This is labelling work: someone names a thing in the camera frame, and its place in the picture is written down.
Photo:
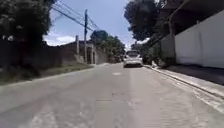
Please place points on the distant trees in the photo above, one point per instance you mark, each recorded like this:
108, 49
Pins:
108, 45

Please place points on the dark stone wall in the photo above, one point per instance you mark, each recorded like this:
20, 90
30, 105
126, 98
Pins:
56, 55

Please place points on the group of trees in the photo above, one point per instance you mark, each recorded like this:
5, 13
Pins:
143, 16

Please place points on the large dark tree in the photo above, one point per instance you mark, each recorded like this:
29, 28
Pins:
21, 23

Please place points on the white boundary wall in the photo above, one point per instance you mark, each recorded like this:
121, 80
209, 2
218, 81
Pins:
200, 45

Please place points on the grey concrete road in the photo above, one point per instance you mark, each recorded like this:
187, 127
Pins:
110, 100

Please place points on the raised grey pavement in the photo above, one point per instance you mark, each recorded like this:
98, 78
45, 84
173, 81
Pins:
196, 76

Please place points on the grass verge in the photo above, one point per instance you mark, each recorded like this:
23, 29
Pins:
50, 71

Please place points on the white car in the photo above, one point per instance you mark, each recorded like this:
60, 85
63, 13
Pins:
132, 58

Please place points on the utility pole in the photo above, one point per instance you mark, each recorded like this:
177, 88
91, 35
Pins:
85, 36

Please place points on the building with dark roof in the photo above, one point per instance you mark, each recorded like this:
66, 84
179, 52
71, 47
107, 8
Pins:
190, 11

